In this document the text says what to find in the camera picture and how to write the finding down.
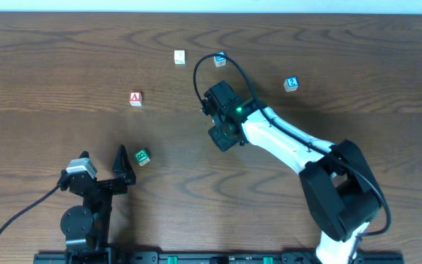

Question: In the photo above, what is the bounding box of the blue number 2 block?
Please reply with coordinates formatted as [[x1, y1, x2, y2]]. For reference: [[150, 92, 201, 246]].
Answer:
[[284, 76, 299, 92]]

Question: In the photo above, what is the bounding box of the red letter A block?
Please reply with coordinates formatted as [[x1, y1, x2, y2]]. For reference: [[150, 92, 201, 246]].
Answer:
[[129, 91, 143, 106]]

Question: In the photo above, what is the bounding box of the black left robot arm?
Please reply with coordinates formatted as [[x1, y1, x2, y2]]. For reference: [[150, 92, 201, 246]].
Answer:
[[57, 151, 127, 264]]

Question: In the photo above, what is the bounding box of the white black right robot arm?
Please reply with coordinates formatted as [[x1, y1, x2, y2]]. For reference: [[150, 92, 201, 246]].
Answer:
[[198, 81, 387, 263]]

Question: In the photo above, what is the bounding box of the green letter B block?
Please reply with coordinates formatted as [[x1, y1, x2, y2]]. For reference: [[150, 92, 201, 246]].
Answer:
[[134, 148, 150, 166]]

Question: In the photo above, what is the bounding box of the blue letter D block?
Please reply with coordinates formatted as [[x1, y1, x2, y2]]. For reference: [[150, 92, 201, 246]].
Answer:
[[213, 51, 226, 67]]

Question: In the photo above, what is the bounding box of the plain wooden picture block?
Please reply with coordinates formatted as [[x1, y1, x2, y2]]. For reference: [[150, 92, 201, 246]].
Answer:
[[174, 50, 186, 65]]

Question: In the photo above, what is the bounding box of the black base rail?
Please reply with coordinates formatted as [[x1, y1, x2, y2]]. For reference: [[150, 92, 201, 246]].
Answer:
[[32, 250, 405, 264]]

